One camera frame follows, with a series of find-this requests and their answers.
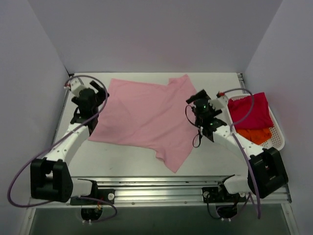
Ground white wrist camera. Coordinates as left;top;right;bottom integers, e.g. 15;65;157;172
64;80;86;97
208;92;228;111

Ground orange t shirt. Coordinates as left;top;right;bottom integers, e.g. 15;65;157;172
237;128;272;145

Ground white plastic basket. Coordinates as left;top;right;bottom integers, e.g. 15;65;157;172
227;94;285;150

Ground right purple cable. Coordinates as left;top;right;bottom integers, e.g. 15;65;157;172
217;88;261;220

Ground purple cable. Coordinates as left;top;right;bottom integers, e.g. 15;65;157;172
217;88;261;220
7;75;118;216

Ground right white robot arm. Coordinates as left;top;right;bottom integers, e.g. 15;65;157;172
186;90;289;202

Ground pink t shirt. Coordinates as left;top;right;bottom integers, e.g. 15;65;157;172
89;75;197;173

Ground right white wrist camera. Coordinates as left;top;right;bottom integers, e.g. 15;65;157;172
208;92;228;111

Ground magenta t shirt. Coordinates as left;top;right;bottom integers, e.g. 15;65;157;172
228;93;273;130

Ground black looped cable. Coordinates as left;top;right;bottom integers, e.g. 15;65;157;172
184;105;203;148

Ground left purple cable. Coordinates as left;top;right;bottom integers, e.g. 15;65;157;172
7;75;118;216

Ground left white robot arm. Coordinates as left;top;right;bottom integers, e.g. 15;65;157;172
30;76;109;205

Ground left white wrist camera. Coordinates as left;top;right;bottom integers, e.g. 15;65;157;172
64;80;86;97

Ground aluminium mounting rail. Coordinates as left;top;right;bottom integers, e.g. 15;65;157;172
29;175;293;209

